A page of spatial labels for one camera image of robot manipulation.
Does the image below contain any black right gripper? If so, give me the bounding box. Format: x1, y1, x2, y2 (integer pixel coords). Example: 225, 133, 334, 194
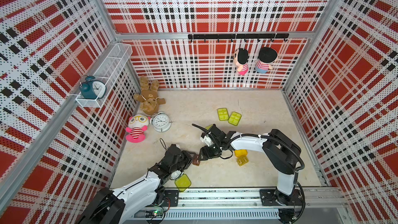
197, 140, 223, 161

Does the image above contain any pink owl plush toy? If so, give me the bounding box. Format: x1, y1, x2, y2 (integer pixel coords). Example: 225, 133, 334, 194
125, 115, 150, 143

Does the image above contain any metal base rail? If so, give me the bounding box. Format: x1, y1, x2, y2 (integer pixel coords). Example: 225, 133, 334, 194
90, 187, 350, 222

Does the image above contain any pink dressed hanging doll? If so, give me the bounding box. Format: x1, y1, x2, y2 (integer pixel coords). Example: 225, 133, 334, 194
233, 48, 249, 76

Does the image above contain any small brown pillbox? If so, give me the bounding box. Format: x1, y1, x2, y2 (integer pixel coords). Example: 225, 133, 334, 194
192, 154, 201, 166

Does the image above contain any black hook rail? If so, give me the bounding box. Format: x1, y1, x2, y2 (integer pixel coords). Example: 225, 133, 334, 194
188, 33, 290, 40

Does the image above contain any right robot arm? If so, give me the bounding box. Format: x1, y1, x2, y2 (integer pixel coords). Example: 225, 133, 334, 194
193, 124, 305, 198

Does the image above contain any teal alarm clock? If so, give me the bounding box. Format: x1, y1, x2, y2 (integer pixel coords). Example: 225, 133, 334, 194
79, 75, 106, 100

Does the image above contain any brown teddy bear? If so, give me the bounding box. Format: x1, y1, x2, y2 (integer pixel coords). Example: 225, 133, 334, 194
133, 76, 166, 116

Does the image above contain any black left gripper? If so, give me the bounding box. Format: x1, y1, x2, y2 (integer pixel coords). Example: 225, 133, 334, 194
170, 150, 197, 173

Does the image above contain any green pillbox front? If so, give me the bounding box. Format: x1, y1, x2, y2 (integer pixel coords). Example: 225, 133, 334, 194
175, 174, 192, 192

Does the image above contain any green pillbox white tray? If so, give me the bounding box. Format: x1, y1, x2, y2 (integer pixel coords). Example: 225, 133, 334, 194
228, 112, 242, 126

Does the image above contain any small yellow transparent pillbox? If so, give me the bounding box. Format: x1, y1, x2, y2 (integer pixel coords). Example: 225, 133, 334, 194
236, 156, 249, 167

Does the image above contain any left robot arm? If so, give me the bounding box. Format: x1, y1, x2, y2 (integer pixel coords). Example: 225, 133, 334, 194
76, 144, 196, 224

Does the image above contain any white wire shelf basket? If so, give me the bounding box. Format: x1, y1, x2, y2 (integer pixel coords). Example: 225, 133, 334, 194
76, 43, 132, 108

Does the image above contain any white alarm clock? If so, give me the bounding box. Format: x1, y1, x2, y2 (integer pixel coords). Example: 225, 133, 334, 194
150, 112, 172, 133

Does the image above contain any blue dressed hanging doll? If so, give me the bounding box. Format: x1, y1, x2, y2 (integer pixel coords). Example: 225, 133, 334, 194
255, 47, 277, 74

